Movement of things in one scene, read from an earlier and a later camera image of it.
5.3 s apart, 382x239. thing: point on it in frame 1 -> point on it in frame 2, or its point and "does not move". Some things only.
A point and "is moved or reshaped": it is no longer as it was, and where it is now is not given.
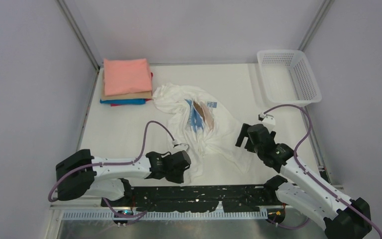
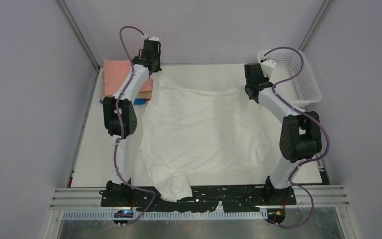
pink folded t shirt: (126, 76) does not move
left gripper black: (178, 179) -> (158, 68)
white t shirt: (205, 125) is moved or reshaped
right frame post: (315, 26) does not move
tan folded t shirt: (141, 95) does not move
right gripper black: (244, 133) -> (266, 79)
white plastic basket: (289, 77) does not move
